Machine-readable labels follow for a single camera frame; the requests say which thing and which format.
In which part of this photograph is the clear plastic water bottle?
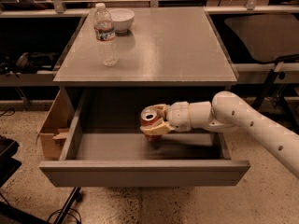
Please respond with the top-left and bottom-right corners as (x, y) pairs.
(93, 3), (118, 66)

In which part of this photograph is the black stand left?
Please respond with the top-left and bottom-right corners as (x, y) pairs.
(0, 136), (21, 187)

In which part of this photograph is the open grey top drawer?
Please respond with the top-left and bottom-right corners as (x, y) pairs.
(40, 92), (249, 187)

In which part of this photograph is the white ceramic bowl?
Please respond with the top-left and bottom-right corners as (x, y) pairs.
(110, 8), (135, 33)

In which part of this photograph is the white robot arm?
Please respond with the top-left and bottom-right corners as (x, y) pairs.
(140, 91), (299, 177)

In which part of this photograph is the grey cabinet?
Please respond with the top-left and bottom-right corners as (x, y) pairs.
(55, 7), (237, 133)

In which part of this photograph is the cardboard box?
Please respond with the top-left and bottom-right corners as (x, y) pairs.
(38, 91), (74, 160)

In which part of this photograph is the orange coke can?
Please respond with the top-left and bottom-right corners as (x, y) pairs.
(140, 107), (161, 142)

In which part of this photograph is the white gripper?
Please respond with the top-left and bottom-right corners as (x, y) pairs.
(140, 102), (191, 135)

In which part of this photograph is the black floor cable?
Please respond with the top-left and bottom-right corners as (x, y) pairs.
(46, 207), (82, 224)

